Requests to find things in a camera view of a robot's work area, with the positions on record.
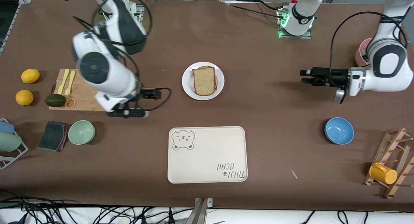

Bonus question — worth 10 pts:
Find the yellow plastic knife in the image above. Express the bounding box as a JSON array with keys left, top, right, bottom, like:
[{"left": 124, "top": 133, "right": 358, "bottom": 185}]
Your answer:
[{"left": 57, "top": 69, "right": 70, "bottom": 95}]

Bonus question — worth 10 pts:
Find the plain bread slice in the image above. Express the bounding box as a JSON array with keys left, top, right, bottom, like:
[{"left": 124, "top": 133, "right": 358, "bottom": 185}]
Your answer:
[{"left": 192, "top": 67, "right": 216, "bottom": 96}]

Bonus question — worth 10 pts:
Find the yellow plastic fork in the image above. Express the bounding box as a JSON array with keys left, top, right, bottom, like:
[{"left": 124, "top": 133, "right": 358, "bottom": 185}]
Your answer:
[{"left": 65, "top": 70, "right": 76, "bottom": 98}]

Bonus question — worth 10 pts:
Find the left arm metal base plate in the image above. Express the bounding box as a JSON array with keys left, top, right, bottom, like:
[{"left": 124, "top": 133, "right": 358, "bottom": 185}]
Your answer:
[{"left": 277, "top": 9, "right": 312, "bottom": 39}]

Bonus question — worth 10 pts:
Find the black floor cable tangle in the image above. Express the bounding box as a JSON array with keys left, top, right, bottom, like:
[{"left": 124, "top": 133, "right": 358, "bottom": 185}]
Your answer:
[{"left": 0, "top": 196, "right": 194, "bottom": 224}]

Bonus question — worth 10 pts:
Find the wooden mug rack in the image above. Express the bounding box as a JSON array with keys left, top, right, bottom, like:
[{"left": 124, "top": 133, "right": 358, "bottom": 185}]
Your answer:
[{"left": 363, "top": 128, "right": 414, "bottom": 199}]

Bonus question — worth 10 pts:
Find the pink folded cloth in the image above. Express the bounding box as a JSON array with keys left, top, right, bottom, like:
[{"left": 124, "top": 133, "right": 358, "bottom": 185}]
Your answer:
[{"left": 60, "top": 124, "right": 70, "bottom": 150}]

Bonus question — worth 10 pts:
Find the blue bowl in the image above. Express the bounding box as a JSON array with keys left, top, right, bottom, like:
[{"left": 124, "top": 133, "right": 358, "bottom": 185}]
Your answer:
[{"left": 324, "top": 117, "right": 355, "bottom": 145}]

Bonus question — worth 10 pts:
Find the mint green bowl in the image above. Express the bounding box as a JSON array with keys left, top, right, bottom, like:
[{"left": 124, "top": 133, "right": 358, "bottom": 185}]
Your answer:
[{"left": 68, "top": 120, "right": 96, "bottom": 145}]

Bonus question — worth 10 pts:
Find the round yellow lemon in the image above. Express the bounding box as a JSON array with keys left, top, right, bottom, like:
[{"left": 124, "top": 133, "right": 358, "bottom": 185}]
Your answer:
[{"left": 16, "top": 90, "right": 34, "bottom": 106}]

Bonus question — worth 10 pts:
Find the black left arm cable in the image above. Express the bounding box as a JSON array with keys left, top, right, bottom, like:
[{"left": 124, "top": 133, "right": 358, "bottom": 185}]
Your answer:
[{"left": 329, "top": 11, "right": 409, "bottom": 71}]

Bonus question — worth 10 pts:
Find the light blue cup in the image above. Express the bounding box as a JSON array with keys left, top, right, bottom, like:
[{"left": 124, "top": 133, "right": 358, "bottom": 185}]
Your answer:
[{"left": 0, "top": 121, "right": 15, "bottom": 134}]

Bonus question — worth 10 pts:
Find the white wire cup rack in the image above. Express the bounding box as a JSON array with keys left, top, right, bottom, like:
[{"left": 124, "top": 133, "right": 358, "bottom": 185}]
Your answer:
[{"left": 0, "top": 118, "right": 29, "bottom": 170}]

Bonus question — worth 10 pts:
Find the metal table edge bracket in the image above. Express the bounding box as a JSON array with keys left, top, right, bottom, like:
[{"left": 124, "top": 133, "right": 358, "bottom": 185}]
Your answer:
[{"left": 193, "top": 197, "right": 214, "bottom": 224}]

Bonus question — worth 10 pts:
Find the round white plate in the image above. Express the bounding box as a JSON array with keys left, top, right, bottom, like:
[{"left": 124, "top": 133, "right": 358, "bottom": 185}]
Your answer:
[{"left": 182, "top": 62, "right": 225, "bottom": 101}]

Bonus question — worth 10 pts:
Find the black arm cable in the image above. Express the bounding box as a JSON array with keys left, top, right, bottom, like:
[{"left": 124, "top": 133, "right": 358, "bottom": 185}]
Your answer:
[
  {"left": 73, "top": 0, "right": 172, "bottom": 111},
  {"left": 329, "top": 11, "right": 409, "bottom": 71}
]

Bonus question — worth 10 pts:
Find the black cable on table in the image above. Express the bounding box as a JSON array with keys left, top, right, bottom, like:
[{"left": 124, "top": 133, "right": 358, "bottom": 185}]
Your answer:
[{"left": 223, "top": 1, "right": 285, "bottom": 19}]

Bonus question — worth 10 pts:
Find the sage green cup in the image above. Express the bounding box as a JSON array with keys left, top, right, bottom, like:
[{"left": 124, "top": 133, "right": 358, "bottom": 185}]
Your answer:
[{"left": 0, "top": 132, "right": 22, "bottom": 152}]

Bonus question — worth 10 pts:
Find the yellow mug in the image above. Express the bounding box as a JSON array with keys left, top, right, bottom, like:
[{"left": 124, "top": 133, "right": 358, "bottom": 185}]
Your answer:
[{"left": 369, "top": 162, "right": 398, "bottom": 185}]

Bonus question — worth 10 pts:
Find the aluminium frame rail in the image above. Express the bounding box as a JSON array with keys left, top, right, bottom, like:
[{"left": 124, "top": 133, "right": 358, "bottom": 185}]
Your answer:
[{"left": 0, "top": 2, "right": 21, "bottom": 53}]

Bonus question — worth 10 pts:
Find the dark green avocado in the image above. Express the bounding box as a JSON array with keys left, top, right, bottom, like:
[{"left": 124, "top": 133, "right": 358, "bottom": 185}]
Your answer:
[{"left": 45, "top": 94, "right": 66, "bottom": 107}]

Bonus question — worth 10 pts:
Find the oval yellow lemon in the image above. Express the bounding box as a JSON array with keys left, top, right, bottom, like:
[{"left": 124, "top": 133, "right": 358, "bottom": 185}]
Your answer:
[{"left": 21, "top": 69, "right": 40, "bottom": 84}]

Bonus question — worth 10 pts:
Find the cream bear print tray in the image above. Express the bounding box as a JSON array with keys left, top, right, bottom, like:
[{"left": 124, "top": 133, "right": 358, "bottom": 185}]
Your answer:
[{"left": 167, "top": 126, "right": 248, "bottom": 184}]

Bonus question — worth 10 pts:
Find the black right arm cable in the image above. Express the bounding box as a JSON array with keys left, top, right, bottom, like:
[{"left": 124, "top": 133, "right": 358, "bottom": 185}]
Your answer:
[{"left": 73, "top": 0, "right": 172, "bottom": 111}]

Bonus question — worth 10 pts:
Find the bamboo cutting board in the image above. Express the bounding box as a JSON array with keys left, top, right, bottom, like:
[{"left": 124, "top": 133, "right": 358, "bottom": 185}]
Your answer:
[{"left": 49, "top": 69, "right": 112, "bottom": 112}]

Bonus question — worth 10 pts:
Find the pink bowl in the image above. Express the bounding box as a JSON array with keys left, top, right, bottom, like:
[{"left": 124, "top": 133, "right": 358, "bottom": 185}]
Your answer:
[{"left": 355, "top": 38, "right": 376, "bottom": 67}]

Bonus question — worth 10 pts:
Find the dark grey folded cloth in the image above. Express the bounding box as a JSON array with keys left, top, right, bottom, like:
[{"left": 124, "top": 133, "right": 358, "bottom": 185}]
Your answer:
[{"left": 38, "top": 121, "right": 69, "bottom": 152}]

